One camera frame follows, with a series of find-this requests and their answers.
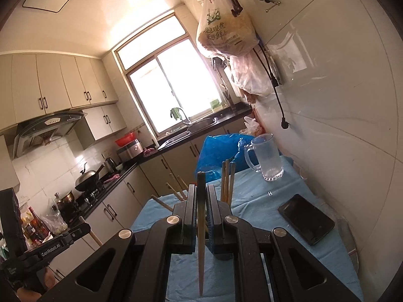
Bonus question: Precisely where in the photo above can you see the red plastic basin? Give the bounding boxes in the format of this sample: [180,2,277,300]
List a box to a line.
[114,133,138,148]

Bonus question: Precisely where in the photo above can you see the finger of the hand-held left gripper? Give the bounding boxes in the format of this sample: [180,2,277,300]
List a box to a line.
[23,222,92,263]

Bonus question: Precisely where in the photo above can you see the kitchen window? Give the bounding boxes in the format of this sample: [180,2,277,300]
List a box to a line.
[111,11,236,139]

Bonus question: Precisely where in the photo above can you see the beige upper cabinets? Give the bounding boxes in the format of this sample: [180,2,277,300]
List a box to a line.
[0,52,128,143]

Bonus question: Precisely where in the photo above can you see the steel faucet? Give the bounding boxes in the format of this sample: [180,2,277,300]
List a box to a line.
[178,106,192,125]

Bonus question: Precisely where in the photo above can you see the pinkish hanging plastic bag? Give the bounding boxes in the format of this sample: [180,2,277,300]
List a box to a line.
[229,50,275,97]

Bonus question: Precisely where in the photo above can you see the clear plastic food bag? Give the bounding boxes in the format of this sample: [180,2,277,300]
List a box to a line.
[42,198,69,235]

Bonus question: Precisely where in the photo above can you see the black kitchen countertop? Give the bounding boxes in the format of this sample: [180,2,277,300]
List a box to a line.
[60,102,253,228]

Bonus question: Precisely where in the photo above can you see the black power cable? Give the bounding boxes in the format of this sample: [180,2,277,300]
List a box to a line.
[255,42,292,130]

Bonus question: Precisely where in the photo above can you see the blue towel tablecloth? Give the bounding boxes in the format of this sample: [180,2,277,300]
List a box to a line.
[128,155,363,302]

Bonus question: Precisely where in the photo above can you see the steel rice cooker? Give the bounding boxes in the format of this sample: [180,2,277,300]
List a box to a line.
[116,138,144,163]

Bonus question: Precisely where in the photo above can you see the beige base cabinets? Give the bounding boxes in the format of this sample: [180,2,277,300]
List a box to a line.
[47,113,253,278]

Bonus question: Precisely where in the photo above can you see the green rag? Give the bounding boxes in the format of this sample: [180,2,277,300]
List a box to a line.
[170,106,186,122]

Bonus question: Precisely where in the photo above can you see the wooden chopstick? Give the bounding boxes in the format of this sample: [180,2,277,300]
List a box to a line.
[220,161,227,202]
[228,162,236,205]
[78,216,104,247]
[224,159,230,203]
[196,171,208,297]
[151,195,175,212]
[165,182,186,201]
[176,176,190,196]

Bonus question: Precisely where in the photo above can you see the clear glass mug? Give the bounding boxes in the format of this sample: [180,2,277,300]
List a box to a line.
[244,133,285,182]

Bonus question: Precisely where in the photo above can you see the range hood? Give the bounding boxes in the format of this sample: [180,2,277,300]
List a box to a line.
[12,111,89,160]

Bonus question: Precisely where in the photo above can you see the brown hanging bag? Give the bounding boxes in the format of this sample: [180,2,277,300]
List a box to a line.
[241,88,257,104]

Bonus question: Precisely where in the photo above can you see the gas stove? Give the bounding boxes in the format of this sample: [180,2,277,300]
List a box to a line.
[74,182,106,209]

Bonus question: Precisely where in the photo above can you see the black smartphone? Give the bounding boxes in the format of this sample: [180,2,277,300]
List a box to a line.
[277,194,336,247]

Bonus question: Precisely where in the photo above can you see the blue plastic bag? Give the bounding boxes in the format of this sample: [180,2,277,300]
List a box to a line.
[197,133,262,185]

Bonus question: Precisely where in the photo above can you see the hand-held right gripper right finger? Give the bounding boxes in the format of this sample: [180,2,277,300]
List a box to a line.
[206,184,362,302]

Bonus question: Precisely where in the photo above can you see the person's left hand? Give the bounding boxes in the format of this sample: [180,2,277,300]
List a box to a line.
[17,266,56,302]

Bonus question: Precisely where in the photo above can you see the steel cooking pot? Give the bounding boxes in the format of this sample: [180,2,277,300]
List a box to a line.
[53,191,76,216]

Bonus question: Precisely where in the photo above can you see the black wok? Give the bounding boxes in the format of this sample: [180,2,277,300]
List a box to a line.
[74,162,107,193]

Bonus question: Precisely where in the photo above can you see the steel sink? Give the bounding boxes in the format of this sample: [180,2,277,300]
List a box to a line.
[188,117,218,133]

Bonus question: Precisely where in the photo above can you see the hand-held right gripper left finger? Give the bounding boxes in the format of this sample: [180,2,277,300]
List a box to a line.
[47,184,198,302]

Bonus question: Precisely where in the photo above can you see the hanging plastic noodle bag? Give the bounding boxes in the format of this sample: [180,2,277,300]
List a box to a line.
[195,0,259,59]

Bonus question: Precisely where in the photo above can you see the white plastic bag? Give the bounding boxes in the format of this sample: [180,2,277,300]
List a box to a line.
[241,116,265,136]

